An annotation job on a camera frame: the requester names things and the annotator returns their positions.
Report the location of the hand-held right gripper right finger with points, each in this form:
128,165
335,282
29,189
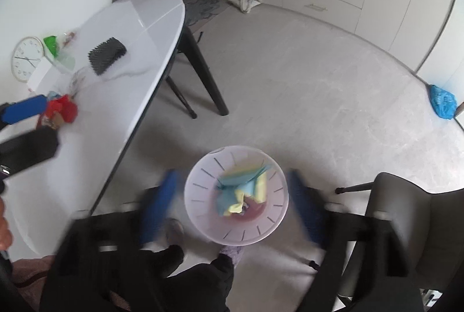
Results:
306,210

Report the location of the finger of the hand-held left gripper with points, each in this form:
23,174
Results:
25,109
31,149

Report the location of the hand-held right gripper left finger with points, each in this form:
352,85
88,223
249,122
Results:
157,210

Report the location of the red wrapper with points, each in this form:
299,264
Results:
66,109

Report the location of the white slotted waste bin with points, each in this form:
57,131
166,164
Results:
203,210

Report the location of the person's left hand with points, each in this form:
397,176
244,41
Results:
4,225

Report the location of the grey slipper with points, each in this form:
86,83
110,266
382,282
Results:
176,230

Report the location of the brown snack wrapper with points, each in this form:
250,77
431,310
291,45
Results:
50,121

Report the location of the white paper box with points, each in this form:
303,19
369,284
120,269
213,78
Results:
40,74

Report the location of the person's left leg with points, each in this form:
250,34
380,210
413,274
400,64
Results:
165,263

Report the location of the person's leg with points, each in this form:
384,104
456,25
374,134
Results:
206,283
165,263

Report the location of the white round clock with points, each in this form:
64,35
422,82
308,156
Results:
26,56

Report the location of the clear plastic wrapper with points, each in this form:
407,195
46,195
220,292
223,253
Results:
79,79

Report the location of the green wrapper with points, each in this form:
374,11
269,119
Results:
50,43

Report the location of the purple knit slipper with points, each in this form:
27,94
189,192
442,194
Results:
232,254

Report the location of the person's right leg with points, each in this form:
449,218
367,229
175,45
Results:
206,283

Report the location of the black woven pad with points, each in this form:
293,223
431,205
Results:
107,55

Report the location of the thin black chair leg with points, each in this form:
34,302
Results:
183,98

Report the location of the black table leg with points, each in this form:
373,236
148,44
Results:
203,69

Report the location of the blue plastic bag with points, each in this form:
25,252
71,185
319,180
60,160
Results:
442,101

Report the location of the grey patterned rug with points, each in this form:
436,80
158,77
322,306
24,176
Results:
205,9

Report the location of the white tote bag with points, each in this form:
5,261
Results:
246,0

